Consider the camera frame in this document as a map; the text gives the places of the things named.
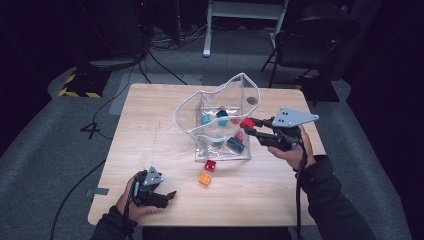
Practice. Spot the grey tape strip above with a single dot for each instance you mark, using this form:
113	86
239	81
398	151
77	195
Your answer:
101	191

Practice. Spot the light cyan toy block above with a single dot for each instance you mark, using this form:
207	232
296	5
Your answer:
218	140

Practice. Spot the person's right hand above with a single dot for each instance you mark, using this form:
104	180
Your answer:
300	156

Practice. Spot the magenta toy block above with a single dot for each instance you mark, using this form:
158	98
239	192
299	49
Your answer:
239	136

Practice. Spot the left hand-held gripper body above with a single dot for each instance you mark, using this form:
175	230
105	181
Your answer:
151	176

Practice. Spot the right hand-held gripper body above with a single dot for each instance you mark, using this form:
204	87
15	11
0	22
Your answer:
291	116

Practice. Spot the red hollow toy block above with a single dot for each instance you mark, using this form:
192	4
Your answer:
210	165

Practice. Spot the dark red toy block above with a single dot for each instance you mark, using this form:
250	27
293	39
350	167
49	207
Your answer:
235	120

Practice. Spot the black equipment cabinet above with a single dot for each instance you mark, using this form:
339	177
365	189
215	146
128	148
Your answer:
123	26

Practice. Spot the orange toy block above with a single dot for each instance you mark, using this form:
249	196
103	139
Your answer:
205	179

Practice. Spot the dark blue toy block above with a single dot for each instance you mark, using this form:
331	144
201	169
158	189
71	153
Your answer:
221	113

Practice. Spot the black chair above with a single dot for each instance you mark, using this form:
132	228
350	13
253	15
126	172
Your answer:
300	46

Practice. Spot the black base with hazard stripes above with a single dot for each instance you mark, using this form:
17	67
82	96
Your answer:
320	90
86	83

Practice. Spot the clear plastic bag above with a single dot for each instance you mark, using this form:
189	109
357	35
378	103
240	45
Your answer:
208	151

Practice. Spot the turquoise toy block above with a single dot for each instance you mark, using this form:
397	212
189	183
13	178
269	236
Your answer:
206	119

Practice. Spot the white desk frame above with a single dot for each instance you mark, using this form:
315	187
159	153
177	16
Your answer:
207	33

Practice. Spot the grey stand base plate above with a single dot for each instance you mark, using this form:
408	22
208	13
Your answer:
110	63

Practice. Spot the person's left hand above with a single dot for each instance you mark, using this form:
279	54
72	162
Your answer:
128	208

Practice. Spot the teal hollow toy block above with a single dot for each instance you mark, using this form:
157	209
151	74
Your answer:
223	123

